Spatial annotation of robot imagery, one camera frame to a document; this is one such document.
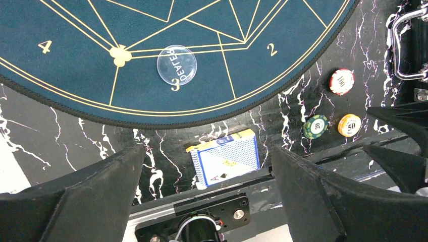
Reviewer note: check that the aluminium frame rail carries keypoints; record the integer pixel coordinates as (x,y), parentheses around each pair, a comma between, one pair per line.
(250,207)

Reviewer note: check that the round dark blue poker mat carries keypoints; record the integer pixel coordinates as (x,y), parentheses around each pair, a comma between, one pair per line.
(97,59)

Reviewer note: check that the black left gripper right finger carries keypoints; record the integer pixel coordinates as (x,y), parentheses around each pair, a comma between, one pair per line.
(322,205)

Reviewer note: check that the red and white poker chip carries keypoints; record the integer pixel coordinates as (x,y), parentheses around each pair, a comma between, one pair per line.
(341,81)

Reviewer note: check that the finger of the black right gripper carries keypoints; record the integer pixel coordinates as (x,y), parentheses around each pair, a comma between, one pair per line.
(406,170)

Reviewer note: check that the black poker chip case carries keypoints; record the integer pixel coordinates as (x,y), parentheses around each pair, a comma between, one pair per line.
(413,91)

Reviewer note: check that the boxed deck of playing cards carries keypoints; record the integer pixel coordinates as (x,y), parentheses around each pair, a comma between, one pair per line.
(224,158)

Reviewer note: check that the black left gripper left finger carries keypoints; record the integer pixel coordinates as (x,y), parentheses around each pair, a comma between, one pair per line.
(91,204)

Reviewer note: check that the green poker chip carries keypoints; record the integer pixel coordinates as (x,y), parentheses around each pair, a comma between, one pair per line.
(315,126)

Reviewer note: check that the clear dealer button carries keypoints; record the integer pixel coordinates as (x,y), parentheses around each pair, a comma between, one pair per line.
(176,65)

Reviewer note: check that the chrome case handle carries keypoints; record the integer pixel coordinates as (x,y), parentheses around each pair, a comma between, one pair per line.
(401,48)

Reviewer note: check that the yellow poker chip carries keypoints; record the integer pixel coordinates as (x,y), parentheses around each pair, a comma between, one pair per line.
(349,125)

